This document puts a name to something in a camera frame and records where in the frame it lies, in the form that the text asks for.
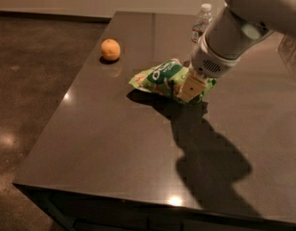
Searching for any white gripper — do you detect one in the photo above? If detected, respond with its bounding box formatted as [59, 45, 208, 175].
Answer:
[177, 33, 241, 102]

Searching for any green rice chip bag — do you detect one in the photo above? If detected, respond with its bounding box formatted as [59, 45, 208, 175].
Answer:
[129, 59, 216, 105]

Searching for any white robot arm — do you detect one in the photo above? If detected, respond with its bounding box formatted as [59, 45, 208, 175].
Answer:
[178, 0, 296, 102]

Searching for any clear plastic water bottle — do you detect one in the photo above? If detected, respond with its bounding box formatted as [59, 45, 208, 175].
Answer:
[191, 3, 213, 43]

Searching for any orange fruit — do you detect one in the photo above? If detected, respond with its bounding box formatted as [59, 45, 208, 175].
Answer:
[101, 38, 121, 61]

